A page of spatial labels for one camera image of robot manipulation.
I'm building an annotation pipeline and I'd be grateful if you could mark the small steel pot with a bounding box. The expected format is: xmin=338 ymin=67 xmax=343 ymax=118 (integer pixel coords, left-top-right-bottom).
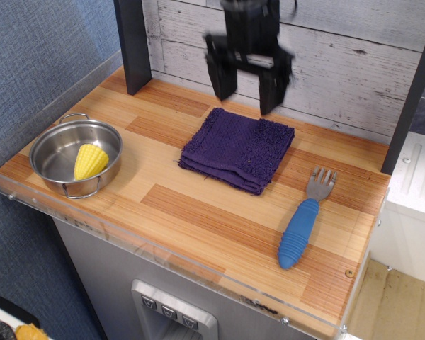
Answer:
xmin=29 ymin=113 xmax=123 ymax=199

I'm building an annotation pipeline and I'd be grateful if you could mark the white toy sink unit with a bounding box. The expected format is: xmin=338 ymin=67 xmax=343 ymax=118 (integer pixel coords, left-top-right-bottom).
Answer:
xmin=370 ymin=132 xmax=425 ymax=281

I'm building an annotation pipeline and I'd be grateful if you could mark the silver dispenser button panel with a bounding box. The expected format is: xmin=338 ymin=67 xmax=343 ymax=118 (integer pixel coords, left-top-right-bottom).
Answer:
xmin=131 ymin=279 xmax=219 ymax=339

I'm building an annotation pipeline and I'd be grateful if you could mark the purple cloth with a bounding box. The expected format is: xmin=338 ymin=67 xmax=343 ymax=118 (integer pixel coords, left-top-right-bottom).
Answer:
xmin=178 ymin=108 xmax=295 ymax=195

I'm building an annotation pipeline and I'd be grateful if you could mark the right dark grey post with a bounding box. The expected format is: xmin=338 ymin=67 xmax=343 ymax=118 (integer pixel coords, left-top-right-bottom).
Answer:
xmin=380 ymin=46 xmax=425 ymax=175

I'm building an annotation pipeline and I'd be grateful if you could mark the blue handled metal fork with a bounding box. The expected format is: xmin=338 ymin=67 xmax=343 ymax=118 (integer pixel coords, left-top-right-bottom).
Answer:
xmin=278 ymin=166 xmax=337 ymax=269

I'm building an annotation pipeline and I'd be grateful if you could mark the clear acrylic guard rail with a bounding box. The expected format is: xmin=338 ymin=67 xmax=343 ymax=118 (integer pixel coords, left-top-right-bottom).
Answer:
xmin=0 ymin=50 xmax=388 ymax=339

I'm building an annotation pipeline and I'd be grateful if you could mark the black braided cable at corner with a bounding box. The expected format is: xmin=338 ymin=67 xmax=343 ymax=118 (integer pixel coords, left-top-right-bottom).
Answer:
xmin=0 ymin=319 xmax=19 ymax=340

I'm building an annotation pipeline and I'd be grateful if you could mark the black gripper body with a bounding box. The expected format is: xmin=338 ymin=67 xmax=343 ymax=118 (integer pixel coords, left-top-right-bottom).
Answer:
xmin=204 ymin=1 xmax=293 ymax=71

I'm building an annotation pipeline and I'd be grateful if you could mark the yellow toy corn cob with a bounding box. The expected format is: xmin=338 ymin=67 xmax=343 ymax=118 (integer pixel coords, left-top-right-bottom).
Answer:
xmin=74 ymin=144 xmax=109 ymax=181

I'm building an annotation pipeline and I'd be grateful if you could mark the grey toy fridge cabinet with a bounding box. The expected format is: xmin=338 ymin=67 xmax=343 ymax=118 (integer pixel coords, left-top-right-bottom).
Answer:
xmin=55 ymin=220 xmax=309 ymax=339

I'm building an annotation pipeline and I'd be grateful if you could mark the dark grey post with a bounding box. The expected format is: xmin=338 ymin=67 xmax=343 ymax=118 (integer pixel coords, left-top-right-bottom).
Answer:
xmin=380 ymin=46 xmax=425 ymax=175
xmin=113 ymin=0 xmax=152 ymax=95

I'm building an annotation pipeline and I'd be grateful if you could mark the left dark grey post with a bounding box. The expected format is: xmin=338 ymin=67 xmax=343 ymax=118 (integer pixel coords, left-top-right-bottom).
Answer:
xmin=113 ymin=0 xmax=152 ymax=95

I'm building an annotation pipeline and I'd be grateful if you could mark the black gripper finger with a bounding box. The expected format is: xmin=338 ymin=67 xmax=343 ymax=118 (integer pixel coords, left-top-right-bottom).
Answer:
xmin=206 ymin=53 xmax=237 ymax=101
xmin=259 ymin=67 xmax=290 ymax=115

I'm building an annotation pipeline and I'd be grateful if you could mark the yellow object at corner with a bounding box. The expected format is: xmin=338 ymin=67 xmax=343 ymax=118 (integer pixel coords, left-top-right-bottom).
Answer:
xmin=15 ymin=324 xmax=49 ymax=340

